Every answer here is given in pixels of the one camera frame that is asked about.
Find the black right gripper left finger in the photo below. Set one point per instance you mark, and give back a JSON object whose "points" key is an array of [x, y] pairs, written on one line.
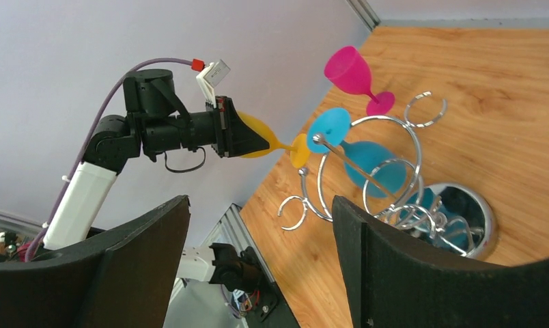
{"points": [[122, 277]]}

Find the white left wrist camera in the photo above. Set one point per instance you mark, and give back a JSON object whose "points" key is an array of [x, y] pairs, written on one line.
{"points": [[210, 77]]}

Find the yellow plastic wine glass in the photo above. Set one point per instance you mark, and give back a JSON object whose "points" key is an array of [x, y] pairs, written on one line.
{"points": [[299, 151]]}

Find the blue plastic wine glass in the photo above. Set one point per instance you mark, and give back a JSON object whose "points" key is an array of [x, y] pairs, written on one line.
{"points": [[335, 124]]}

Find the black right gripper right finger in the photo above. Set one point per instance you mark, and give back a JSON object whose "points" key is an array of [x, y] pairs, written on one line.
{"points": [[395, 280]]}

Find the chrome wire glass rack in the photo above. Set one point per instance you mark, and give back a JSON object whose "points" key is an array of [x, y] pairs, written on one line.
{"points": [[447, 215]]}

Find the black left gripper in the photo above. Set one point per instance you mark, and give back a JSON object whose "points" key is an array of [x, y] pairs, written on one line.
{"points": [[222, 126]]}

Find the pink plastic wine glass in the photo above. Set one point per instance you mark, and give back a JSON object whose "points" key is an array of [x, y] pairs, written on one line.
{"points": [[347, 70]]}

